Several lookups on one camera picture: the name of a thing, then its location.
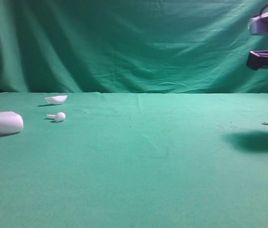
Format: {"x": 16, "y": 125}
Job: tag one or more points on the white earbud case body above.
{"x": 10, "y": 123}

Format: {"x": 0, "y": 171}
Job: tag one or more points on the green backdrop cloth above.
{"x": 129, "y": 46}

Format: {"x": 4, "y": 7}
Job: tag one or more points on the white earbud near case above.
{"x": 58, "y": 117}

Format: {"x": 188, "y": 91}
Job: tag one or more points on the white earbud case lid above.
{"x": 56, "y": 100}

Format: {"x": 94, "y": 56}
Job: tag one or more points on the green table cloth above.
{"x": 136, "y": 161}

